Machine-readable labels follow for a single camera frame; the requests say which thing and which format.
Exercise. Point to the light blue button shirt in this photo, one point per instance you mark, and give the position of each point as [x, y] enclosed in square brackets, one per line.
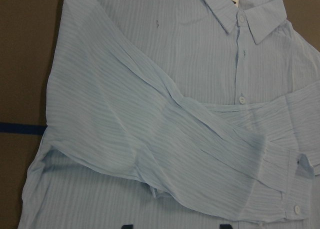
[177, 114]

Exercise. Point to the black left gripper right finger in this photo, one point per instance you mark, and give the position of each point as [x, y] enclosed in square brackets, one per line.
[228, 226]

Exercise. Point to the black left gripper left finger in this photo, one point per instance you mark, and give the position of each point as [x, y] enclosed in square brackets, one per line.
[127, 226]

